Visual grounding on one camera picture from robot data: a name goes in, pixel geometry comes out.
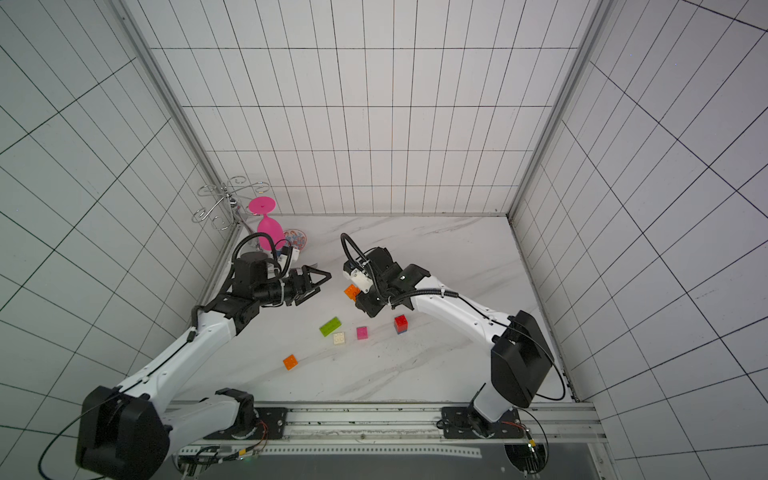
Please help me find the silver wire glass rack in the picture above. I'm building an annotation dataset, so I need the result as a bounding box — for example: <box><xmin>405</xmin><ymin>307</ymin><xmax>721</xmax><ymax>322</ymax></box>
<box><xmin>192</xmin><ymin>175</ymin><xmax>271</xmax><ymax>234</ymax></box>

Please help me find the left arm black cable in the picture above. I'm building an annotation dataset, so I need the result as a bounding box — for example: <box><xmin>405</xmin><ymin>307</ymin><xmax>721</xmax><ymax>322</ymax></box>
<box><xmin>37</xmin><ymin>232</ymin><xmax>295</xmax><ymax>480</ymax></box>

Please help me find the patterned small bowl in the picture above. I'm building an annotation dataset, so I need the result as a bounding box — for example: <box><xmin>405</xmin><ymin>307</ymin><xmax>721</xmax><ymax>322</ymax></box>
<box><xmin>283</xmin><ymin>229</ymin><xmax>308</xmax><ymax>251</ymax></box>

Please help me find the orange lego brick front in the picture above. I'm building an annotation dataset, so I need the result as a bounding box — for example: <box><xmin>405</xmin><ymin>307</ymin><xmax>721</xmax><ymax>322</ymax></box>
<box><xmin>283</xmin><ymin>355</ymin><xmax>298</xmax><ymax>370</ymax></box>

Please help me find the long green lego brick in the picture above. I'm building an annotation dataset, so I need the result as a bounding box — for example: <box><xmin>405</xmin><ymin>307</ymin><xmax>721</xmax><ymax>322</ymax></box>
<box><xmin>319</xmin><ymin>317</ymin><xmax>341</xmax><ymax>337</ymax></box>

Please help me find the aluminium mounting rail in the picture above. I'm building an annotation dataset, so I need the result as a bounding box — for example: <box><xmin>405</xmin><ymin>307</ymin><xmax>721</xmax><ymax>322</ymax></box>
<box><xmin>119</xmin><ymin>400</ymin><xmax>613</xmax><ymax>460</ymax></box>

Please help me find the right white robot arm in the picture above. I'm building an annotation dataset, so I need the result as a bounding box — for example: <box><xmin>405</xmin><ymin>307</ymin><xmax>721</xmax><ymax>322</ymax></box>
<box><xmin>343</xmin><ymin>247</ymin><xmax>555</xmax><ymax>438</ymax></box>

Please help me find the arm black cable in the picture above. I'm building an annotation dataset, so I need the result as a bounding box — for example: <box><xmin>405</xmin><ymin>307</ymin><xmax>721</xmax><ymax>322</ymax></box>
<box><xmin>340</xmin><ymin>232</ymin><xmax>568</xmax><ymax>403</ymax></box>
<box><xmin>37</xmin><ymin>232</ymin><xmax>295</xmax><ymax>480</ymax></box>

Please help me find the red lego brick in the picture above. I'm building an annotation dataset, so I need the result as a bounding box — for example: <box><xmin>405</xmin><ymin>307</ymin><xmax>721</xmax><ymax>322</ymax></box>
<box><xmin>394</xmin><ymin>315</ymin><xmax>409</xmax><ymax>330</ymax></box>

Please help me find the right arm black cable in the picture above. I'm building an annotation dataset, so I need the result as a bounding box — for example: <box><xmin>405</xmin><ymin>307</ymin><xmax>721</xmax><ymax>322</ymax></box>
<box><xmin>340</xmin><ymin>232</ymin><xmax>568</xmax><ymax>403</ymax></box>

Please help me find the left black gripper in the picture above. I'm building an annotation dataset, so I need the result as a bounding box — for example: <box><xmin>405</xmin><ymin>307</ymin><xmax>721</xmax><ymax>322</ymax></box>
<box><xmin>255</xmin><ymin>265</ymin><xmax>332</xmax><ymax>306</ymax></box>

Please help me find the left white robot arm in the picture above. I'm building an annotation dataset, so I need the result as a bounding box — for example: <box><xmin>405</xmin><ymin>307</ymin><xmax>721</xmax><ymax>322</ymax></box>
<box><xmin>75</xmin><ymin>252</ymin><xmax>332</xmax><ymax>479</ymax></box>

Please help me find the orange lego brick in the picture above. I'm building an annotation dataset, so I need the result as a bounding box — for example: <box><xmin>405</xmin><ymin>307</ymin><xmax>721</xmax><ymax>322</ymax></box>
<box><xmin>283</xmin><ymin>355</ymin><xmax>298</xmax><ymax>370</ymax></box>
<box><xmin>344</xmin><ymin>284</ymin><xmax>361</xmax><ymax>301</ymax></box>

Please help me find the pink plastic wine glass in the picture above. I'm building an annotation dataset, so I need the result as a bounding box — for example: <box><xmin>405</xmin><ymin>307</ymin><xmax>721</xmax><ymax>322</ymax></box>
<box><xmin>248</xmin><ymin>196</ymin><xmax>285</xmax><ymax>250</ymax></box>

